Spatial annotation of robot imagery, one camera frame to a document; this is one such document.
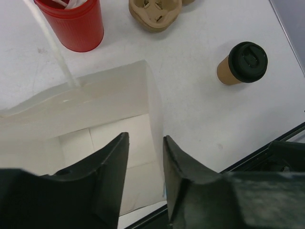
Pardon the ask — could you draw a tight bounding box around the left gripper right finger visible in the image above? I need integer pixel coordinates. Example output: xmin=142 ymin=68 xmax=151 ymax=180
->
xmin=163 ymin=136 xmax=305 ymax=229

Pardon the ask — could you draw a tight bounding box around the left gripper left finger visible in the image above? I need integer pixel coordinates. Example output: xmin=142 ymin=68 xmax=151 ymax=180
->
xmin=0 ymin=132 xmax=129 ymax=229

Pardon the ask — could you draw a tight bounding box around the light blue paper bag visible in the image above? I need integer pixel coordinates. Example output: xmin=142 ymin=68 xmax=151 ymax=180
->
xmin=0 ymin=0 xmax=167 ymax=217

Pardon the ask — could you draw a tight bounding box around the black plastic cup lid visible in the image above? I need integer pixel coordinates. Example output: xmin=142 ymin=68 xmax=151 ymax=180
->
xmin=228 ymin=42 xmax=268 ymax=83

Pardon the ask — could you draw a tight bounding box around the brown paper coffee cup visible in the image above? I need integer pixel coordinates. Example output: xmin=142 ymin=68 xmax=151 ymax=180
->
xmin=216 ymin=56 xmax=242 ymax=85

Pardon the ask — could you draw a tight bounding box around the red ribbed cylinder holder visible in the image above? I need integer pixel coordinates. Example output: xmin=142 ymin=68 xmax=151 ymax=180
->
xmin=34 ymin=0 xmax=104 ymax=52

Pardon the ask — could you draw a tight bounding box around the brown cardboard cup carrier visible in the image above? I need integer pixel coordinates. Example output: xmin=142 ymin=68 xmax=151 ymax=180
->
xmin=128 ymin=0 xmax=194 ymax=32

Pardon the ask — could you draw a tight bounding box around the aluminium table frame rail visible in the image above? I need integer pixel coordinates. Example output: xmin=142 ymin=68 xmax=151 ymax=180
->
xmin=270 ymin=0 xmax=305 ymax=72

